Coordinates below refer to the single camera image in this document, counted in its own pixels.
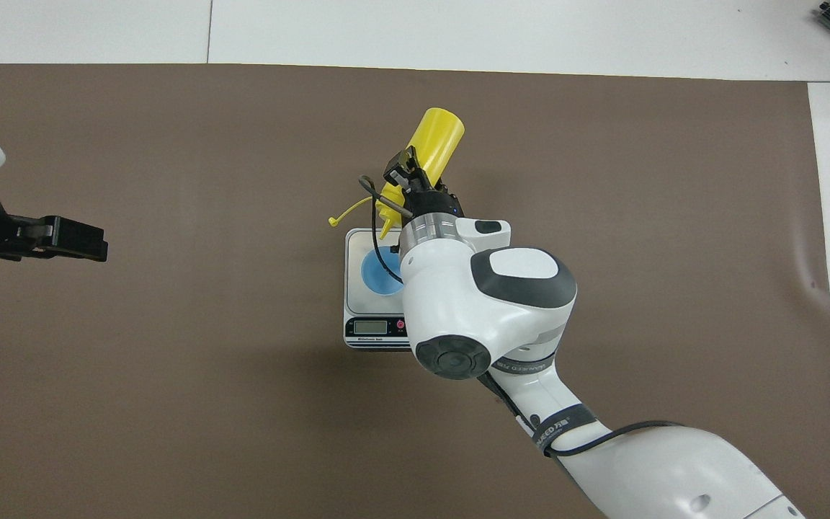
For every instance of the light blue plastic cup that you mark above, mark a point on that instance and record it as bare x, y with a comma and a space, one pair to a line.
375, 274

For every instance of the silver digital kitchen scale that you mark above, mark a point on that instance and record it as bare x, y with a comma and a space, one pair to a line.
372, 328

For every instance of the yellow squeeze bottle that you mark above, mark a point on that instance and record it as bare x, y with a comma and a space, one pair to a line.
438, 140

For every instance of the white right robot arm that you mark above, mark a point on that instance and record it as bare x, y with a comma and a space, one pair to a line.
501, 303

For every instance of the brown paper mat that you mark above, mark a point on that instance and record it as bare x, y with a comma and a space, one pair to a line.
170, 396

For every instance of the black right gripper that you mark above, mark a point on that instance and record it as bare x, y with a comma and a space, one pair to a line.
433, 202

